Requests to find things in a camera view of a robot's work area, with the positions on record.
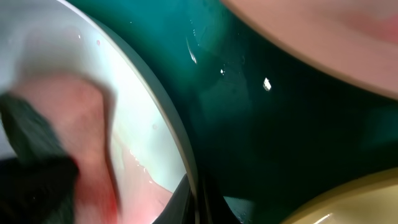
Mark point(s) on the light blue round plate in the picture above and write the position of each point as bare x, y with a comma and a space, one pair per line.
148, 151

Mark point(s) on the yellow green-rimmed round plate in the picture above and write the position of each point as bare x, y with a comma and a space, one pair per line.
369, 199

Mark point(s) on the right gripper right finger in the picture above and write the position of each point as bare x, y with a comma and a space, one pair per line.
213, 208

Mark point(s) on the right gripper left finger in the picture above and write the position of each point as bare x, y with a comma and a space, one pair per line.
180, 209

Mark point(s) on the green and red sponge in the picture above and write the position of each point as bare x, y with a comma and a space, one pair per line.
56, 126

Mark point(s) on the white round plate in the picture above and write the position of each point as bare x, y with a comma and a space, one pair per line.
354, 41

